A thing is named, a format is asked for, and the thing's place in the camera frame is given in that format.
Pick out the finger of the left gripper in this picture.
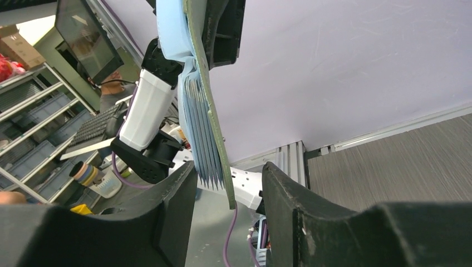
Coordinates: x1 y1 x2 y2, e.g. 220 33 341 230
202 0 246 70

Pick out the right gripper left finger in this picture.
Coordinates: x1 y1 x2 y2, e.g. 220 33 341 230
1 161 198 266

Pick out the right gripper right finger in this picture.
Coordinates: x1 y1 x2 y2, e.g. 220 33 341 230
262 162 471 266

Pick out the green card holder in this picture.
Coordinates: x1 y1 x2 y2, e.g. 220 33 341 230
155 1 237 210

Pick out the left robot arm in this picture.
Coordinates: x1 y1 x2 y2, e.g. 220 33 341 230
111 1 264 213

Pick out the black keyboard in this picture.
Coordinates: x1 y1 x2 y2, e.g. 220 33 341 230
66 102 127 153

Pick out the black monitor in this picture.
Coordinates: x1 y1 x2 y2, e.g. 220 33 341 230
55 0 124 84

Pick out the metal shelf rack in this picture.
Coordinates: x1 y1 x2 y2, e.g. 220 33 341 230
1 63 96 204

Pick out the cardboard box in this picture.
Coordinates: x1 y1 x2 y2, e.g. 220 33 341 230
1 24 46 71

